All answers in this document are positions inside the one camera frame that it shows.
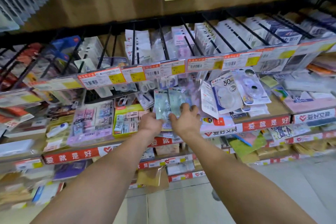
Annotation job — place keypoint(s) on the person's right hand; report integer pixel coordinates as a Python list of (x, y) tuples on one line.
[(187, 122)]

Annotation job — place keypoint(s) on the person's left hand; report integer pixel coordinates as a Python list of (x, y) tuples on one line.
[(151, 125)]

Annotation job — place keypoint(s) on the pile of large clear packets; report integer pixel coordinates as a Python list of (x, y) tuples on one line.
[(228, 92)]

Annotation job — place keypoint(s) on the person's right forearm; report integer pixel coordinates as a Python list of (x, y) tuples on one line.
[(241, 187)]

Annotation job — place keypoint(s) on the person's left forearm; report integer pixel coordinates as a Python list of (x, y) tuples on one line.
[(97, 184)]

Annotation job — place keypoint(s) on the red shelf label strip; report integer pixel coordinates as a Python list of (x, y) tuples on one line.
[(71, 156)]

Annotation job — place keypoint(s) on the yellow eraser display box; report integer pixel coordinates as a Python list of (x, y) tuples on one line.
[(128, 121)]

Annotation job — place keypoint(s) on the small white blue box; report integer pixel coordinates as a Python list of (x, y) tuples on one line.
[(145, 100)]

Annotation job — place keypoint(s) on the brown kraft envelope bag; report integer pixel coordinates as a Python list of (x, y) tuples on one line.
[(152, 178)]

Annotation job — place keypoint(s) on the pink eraser display box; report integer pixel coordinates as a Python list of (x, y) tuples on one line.
[(89, 124)]

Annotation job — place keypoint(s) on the green paper pack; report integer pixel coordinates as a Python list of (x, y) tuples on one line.
[(248, 145)]

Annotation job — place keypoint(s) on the row of orange price tags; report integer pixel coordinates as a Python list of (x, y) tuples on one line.
[(99, 79)]

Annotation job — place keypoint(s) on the round floor cover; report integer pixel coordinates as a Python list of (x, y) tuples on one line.
[(215, 195)]

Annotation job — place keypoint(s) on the dark purple packet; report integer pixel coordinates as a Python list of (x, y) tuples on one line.
[(69, 170)]

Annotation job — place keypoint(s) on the cartoon sticker pack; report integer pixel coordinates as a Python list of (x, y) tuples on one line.
[(281, 132)]

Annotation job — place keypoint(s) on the small white blue device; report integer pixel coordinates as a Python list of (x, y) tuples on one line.
[(57, 129)]

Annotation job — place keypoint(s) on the gold box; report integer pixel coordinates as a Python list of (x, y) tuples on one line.
[(56, 142)]

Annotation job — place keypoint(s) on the row of white card packets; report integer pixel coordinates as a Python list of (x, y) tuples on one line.
[(89, 50)]

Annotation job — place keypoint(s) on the rows of grey white packets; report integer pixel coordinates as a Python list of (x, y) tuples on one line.
[(236, 32)]

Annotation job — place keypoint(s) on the blue scissors packets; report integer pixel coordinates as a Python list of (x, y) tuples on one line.
[(65, 45)]

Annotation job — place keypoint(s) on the pink sticky note pack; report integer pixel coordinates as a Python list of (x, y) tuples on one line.
[(309, 103)]

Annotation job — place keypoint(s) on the white ink box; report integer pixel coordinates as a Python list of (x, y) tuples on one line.
[(26, 128)]

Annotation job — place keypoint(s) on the blue white card packet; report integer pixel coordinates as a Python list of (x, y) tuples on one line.
[(46, 193)]

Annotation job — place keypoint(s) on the row of white red packets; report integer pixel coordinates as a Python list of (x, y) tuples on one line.
[(15, 116)]

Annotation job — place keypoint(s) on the white flat box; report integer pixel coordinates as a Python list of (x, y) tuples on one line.
[(15, 148)]

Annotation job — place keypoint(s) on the stacks of brown envelopes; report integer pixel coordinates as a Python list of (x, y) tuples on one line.
[(13, 196)]

